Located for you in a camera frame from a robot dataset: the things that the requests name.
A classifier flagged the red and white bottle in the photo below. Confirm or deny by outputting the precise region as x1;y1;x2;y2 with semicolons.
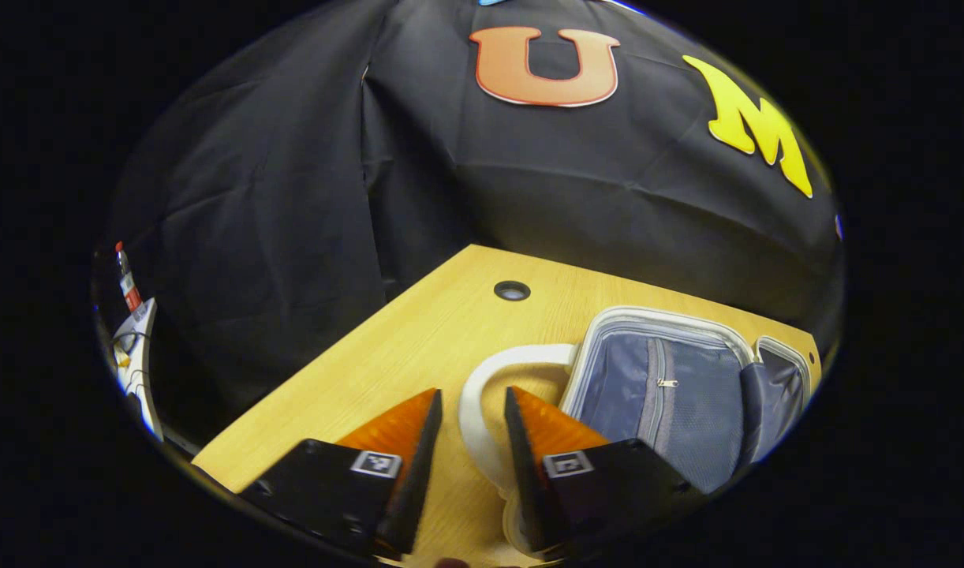
115;241;144;312

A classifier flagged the white hard-shell suitcase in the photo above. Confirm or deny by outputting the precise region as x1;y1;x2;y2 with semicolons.
458;305;814;562

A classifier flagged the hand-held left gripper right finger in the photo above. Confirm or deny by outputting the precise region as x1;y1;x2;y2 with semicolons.
503;385;707;557

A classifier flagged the black backdrop cloth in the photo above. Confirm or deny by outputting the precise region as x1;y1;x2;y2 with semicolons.
95;0;846;443

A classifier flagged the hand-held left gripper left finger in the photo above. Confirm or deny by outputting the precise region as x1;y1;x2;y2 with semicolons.
239;387;444;556

